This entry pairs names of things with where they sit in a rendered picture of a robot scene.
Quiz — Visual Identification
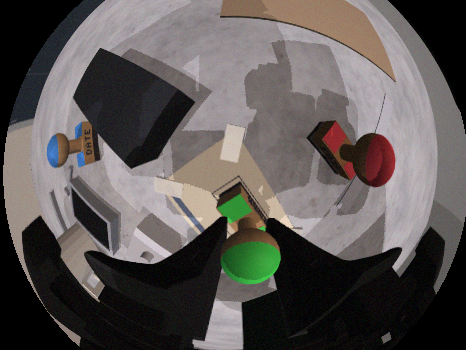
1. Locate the blue and brown rubber stamp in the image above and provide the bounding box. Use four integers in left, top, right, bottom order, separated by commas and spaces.
47, 120, 100, 168

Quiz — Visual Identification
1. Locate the red rubber stamp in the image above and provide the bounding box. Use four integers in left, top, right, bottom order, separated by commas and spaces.
306, 120, 395, 187

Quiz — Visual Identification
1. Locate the beige card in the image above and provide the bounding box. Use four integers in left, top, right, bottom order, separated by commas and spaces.
154, 124, 302, 235

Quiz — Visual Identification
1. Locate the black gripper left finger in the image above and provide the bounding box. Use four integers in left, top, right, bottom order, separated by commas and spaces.
84, 216, 228, 341

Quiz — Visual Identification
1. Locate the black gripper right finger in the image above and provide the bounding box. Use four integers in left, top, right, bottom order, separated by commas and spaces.
266, 218, 402, 339

